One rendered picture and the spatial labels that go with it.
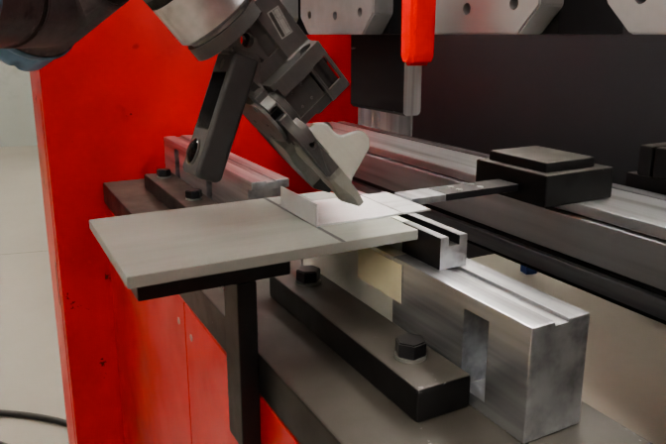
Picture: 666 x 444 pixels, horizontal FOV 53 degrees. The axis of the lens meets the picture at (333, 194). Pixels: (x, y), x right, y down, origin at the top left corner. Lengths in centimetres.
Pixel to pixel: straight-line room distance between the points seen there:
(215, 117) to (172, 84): 89
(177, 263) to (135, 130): 94
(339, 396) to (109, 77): 100
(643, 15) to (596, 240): 44
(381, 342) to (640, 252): 31
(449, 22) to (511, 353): 25
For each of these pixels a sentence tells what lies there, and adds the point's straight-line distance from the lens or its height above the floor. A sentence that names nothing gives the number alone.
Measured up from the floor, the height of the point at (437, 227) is 100.
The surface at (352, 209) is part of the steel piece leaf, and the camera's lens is 67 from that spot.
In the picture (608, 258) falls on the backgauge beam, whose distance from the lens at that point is 80.
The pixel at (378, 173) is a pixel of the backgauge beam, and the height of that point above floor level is 94.
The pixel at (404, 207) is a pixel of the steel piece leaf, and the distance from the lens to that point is 68.
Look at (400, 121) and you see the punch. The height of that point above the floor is 109.
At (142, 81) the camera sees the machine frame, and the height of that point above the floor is 108.
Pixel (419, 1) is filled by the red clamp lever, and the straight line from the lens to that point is 50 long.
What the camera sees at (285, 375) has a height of 87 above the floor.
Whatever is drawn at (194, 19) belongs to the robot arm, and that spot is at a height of 119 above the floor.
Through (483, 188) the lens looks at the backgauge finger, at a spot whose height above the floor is 100.
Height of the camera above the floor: 117
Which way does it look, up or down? 14 degrees down
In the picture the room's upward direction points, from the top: straight up
